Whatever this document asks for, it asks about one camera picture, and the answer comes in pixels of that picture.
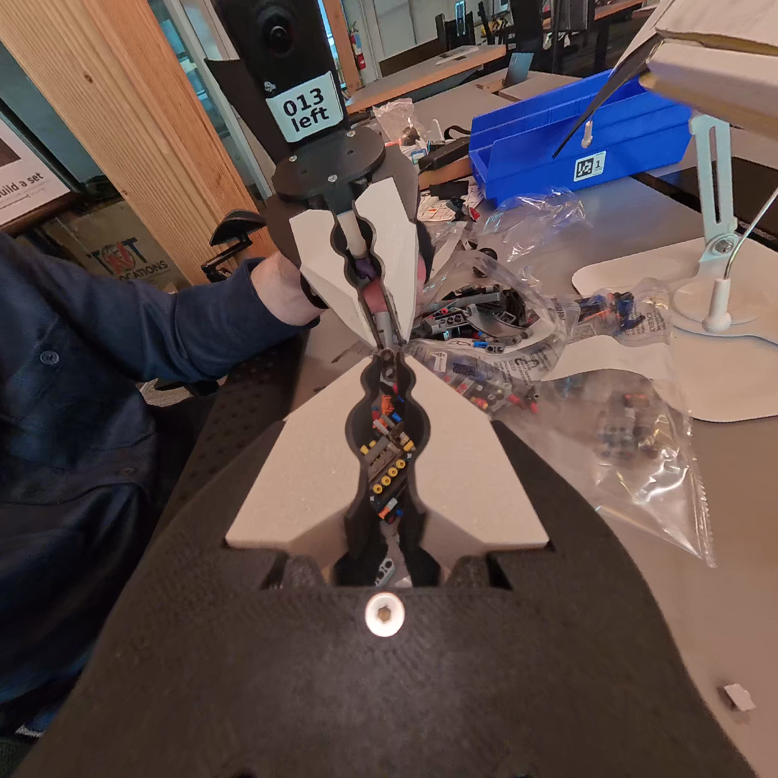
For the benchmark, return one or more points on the small grey lego brick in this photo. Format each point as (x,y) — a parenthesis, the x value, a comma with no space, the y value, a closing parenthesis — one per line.
(736,697)

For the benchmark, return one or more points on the blue plastic bin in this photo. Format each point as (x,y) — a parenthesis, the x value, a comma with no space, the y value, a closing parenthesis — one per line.
(535,164)

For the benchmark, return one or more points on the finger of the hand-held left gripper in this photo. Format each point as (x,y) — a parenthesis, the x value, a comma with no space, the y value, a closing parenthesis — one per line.
(398,243)
(319,255)

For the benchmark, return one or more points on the small clear plastic bag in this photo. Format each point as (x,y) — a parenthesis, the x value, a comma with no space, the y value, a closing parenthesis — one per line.
(395,118)

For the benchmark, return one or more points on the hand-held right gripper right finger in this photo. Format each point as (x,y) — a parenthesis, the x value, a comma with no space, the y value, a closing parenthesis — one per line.
(480,486)

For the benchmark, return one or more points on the clear bags of parts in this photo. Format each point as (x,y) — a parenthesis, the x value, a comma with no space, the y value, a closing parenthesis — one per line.
(638,437)

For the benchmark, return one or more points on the clear bag with warning print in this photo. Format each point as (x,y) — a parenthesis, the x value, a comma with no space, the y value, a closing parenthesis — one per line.
(620,316)

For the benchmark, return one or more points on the person's left hand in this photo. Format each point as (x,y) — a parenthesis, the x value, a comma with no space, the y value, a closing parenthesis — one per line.
(285,298)

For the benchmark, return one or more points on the cardboard box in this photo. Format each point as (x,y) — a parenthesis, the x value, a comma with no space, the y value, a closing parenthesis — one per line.
(121,249)

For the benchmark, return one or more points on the white sticker sheet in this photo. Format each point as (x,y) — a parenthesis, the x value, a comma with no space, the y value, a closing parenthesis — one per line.
(443,210)

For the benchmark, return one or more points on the person's left forearm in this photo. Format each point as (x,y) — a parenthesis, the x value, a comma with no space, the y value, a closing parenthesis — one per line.
(206,322)

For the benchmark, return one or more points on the pile of lego pieces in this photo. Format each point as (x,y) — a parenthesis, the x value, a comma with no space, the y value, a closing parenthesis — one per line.
(389,407)

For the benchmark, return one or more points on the black power adapter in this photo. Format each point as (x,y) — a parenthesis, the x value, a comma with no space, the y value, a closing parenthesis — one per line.
(443,155)

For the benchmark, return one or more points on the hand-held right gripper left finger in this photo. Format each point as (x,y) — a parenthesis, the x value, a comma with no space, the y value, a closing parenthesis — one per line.
(298,486)

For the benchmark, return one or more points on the partly built lego engine block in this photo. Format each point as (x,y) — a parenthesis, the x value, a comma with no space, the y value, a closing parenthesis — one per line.
(386,468)

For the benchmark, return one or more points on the clear bag of dark parts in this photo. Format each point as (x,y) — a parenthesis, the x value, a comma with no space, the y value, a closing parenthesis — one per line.
(486,316)

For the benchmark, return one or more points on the person's dark blue shirt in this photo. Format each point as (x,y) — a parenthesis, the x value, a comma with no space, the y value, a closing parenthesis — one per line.
(73,456)

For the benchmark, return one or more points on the black office chair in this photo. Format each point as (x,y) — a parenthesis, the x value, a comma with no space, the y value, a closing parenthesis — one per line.
(234,228)

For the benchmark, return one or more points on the small teal box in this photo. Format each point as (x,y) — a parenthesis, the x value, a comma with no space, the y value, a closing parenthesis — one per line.
(520,68)

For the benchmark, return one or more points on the wooden partition panel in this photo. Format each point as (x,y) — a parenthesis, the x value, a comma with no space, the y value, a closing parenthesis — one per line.
(121,121)

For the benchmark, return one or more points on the white fiducial marker board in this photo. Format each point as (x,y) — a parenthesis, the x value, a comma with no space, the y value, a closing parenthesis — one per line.
(24,182)

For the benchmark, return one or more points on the red fire extinguisher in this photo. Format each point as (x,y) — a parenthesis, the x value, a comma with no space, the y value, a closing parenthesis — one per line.
(357,48)

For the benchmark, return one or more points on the black perforated board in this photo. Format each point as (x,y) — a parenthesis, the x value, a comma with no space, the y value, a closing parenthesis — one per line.
(231,413)

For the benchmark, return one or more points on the wooden table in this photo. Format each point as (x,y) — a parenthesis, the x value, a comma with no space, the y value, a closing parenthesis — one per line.
(425,79)

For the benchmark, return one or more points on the lego instruction booklet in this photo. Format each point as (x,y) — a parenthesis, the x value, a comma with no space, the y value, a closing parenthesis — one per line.
(699,18)

